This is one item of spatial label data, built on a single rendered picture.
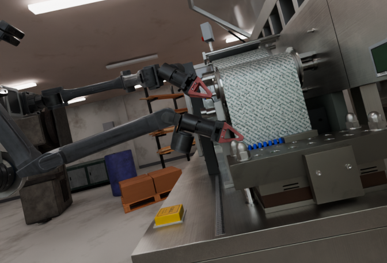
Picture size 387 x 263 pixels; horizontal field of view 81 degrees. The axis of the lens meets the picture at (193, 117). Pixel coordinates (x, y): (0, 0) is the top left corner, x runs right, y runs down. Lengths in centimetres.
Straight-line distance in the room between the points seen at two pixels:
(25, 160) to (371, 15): 98
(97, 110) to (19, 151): 899
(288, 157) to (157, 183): 375
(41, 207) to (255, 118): 533
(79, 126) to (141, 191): 633
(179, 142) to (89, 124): 924
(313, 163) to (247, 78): 33
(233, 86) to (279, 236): 44
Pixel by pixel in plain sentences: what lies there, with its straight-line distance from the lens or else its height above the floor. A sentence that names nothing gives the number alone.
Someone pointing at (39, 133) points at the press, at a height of 173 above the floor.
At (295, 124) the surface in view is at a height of 107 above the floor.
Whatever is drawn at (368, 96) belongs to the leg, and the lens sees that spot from 104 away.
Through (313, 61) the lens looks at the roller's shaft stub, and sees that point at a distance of 87.
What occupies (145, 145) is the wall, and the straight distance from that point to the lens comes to 933.
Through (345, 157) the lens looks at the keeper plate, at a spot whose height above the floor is 100.
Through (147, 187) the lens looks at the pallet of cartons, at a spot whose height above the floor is 29.
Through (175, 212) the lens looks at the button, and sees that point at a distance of 67.
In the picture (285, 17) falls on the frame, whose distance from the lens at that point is 111.
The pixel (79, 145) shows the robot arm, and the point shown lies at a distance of 79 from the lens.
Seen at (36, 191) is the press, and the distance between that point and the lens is 574.
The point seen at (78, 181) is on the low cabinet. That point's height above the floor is 32.
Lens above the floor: 114
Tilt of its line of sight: 2 degrees up
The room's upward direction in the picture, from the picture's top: 14 degrees counter-clockwise
